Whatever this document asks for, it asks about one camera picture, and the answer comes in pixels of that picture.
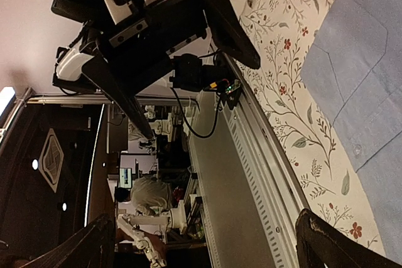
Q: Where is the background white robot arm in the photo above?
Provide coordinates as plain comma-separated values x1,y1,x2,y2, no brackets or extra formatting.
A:
2,199,401,267

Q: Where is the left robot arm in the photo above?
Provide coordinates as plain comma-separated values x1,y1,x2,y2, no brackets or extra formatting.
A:
53,0,261,139

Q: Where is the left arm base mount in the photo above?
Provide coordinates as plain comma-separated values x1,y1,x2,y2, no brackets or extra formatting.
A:
203,78,242,110

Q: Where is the floral table cloth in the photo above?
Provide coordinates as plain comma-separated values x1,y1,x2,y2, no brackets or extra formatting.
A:
239,0,384,253

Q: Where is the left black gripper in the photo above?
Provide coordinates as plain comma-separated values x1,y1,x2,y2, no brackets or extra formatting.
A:
81,0,261,138

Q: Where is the light blue garment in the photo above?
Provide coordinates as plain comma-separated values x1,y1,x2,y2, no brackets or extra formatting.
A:
301,0,401,262

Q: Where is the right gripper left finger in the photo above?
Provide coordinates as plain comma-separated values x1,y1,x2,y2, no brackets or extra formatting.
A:
16,214,115,267

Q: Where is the middle ceiling air vent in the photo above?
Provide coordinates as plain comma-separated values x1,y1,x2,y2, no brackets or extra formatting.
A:
38,129,64,193

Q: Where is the aluminium front rail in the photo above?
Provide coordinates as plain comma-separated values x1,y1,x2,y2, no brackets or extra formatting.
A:
187,51,312,268

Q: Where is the background computer monitor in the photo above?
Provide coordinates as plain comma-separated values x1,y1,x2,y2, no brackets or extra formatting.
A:
119,168,133,190

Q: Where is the person in grey shirt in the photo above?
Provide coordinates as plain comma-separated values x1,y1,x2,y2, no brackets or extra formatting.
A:
114,176,174,216

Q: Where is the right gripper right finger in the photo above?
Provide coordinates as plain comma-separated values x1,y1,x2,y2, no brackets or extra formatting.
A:
295,208,401,267

